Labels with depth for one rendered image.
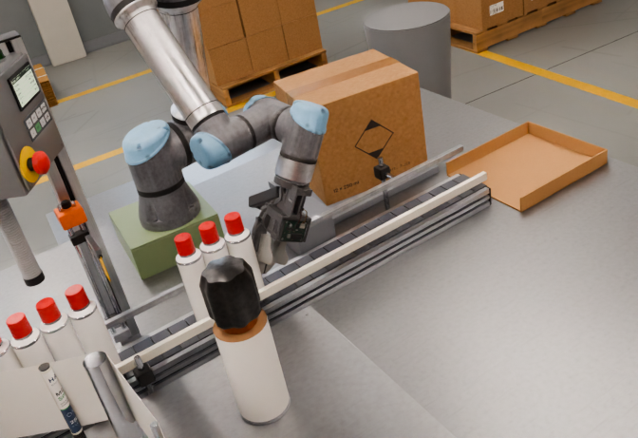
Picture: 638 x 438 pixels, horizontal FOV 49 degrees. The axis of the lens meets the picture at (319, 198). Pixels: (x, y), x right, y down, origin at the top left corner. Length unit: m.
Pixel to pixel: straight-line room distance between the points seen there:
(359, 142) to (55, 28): 5.11
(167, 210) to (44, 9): 5.00
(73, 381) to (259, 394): 0.30
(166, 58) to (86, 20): 5.38
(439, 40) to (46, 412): 2.90
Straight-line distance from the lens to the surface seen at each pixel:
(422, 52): 3.71
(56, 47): 6.68
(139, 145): 1.66
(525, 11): 5.18
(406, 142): 1.83
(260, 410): 1.22
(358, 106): 1.72
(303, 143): 1.35
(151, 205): 1.72
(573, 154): 1.95
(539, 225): 1.68
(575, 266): 1.56
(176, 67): 1.41
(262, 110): 1.42
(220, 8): 4.68
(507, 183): 1.83
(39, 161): 1.22
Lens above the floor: 1.78
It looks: 31 degrees down
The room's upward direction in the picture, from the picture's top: 12 degrees counter-clockwise
